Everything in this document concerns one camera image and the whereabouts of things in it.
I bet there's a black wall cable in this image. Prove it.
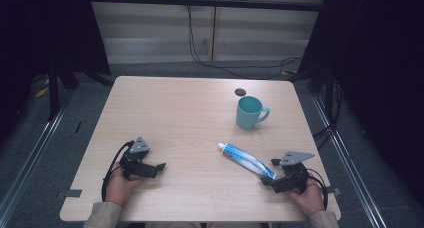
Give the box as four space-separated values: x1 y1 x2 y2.
186 3 303 80

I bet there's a blue and white toothpaste tube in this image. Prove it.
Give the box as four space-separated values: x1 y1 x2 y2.
217 141 278 181

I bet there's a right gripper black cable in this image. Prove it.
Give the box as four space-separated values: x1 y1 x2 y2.
305 167 330 211

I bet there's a black floor cable bundle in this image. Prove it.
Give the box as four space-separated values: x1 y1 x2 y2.
312 80 345 151

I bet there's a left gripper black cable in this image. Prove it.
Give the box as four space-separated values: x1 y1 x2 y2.
101 140 135 203

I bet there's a black stand leg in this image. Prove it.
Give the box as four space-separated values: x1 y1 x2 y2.
47 59 80 123

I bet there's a person's right hand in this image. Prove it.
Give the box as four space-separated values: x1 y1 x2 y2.
288 179 327 218

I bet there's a black curtain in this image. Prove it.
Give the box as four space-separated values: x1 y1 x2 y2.
297 0 424 202
0 0 112 146

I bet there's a person's left hand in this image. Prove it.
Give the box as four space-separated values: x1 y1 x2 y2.
104 170 145 208

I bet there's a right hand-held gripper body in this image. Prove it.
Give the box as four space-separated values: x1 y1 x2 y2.
271 150 316 195

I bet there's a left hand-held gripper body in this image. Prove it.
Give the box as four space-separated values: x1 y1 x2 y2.
118 136 152 182

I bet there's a black horizontal bar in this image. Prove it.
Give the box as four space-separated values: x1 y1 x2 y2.
87 0 327 13

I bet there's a metal floor rail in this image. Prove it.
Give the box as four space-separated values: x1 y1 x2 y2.
0 87 76 224
310 93 389 228

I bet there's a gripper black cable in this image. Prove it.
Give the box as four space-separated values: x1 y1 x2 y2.
101 140 135 203
305 167 330 211

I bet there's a teal mug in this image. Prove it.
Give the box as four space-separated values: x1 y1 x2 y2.
235 95 271 131

